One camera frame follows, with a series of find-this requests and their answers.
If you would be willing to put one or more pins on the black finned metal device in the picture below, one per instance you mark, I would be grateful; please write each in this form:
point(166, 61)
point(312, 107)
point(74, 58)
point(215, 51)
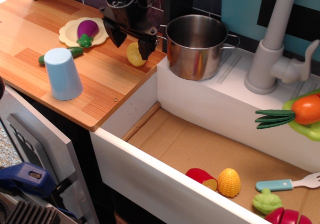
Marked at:
point(15, 209)

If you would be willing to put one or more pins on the grey oven door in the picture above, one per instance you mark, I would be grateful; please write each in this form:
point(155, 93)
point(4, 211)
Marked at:
point(39, 142)

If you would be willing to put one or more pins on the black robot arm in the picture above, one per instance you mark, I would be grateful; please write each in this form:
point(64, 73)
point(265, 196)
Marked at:
point(129, 17)

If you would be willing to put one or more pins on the yellow toy potato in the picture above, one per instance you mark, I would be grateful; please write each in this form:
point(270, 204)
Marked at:
point(133, 55)

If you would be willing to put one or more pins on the red sliced toy fruit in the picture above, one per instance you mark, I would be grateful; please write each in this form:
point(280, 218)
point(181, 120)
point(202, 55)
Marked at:
point(282, 216)

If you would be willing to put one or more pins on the lime green plastic tray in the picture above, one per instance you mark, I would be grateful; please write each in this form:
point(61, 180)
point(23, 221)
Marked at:
point(303, 131)

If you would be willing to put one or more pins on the light blue plastic cup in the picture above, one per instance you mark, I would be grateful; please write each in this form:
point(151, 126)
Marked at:
point(64, 79)

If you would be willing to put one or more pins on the green toy cucumber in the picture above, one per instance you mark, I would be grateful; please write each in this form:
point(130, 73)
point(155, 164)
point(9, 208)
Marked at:
point(75, 51)

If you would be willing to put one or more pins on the red toy fruit half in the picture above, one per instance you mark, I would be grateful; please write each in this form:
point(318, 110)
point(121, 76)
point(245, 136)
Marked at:
point(202, 177)

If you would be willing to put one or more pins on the orange toy carrot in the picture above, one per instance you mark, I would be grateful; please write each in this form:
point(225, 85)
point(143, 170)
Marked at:
point(273, 118)

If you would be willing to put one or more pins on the toy fork blue handle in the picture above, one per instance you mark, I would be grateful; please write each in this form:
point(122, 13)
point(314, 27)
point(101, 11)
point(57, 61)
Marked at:
point(310, 181)

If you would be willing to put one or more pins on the white toy sink basin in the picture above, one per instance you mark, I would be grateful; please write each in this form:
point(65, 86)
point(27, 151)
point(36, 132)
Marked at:
point(170, 125)

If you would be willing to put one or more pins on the yellow toy corn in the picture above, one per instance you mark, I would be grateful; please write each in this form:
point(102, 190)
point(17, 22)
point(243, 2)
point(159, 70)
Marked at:
point(229, 183)

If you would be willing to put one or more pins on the light green toy vegetable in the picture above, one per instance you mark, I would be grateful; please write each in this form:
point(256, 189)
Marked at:
point(266, 201)

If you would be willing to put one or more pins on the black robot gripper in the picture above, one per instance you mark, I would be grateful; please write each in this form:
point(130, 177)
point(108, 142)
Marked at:
point(122, 18)

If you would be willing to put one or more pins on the blue clamp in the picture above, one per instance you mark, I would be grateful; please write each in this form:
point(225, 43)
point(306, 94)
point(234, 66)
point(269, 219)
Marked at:
point(27, 178)

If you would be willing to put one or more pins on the grey toy faucet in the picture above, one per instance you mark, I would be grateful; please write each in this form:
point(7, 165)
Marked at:
point(269, 64)

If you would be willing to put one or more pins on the pale yellow toy plate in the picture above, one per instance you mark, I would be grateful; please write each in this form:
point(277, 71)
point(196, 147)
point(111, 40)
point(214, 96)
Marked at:
point(68, 33)

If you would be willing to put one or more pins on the purple toy eggplant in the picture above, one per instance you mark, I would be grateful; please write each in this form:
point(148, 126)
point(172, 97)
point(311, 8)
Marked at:
point(86, 32)

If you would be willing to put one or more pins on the stainless steel pot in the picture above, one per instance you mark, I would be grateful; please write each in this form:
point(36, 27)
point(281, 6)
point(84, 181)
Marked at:
point(195, 44)

